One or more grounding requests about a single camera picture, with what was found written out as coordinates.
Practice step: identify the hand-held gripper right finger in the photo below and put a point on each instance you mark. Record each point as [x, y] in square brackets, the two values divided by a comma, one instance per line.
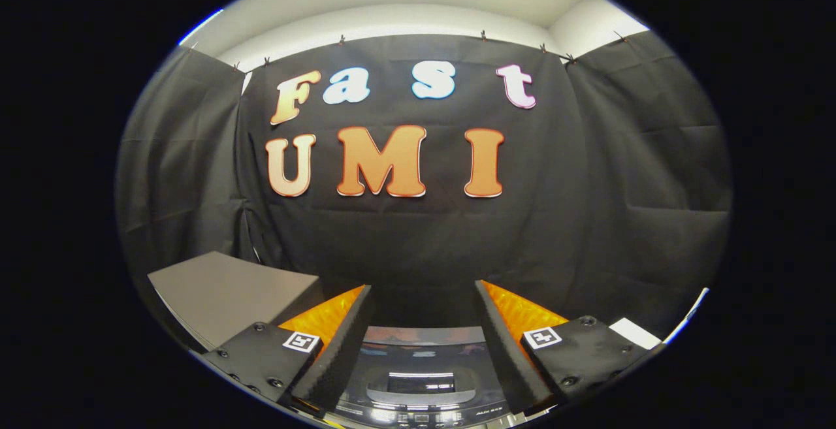
[509, 357]

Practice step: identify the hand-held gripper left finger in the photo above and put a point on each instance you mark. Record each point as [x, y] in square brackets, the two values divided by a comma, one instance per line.
[339, 357]

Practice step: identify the grey washing machine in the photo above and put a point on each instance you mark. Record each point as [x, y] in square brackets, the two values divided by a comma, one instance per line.
[418, 419]

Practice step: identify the grey side table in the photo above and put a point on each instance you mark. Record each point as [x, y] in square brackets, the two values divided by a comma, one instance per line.
[222, 292]

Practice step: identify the black backdrop cloth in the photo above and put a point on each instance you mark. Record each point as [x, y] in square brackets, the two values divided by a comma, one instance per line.
[424, 246]

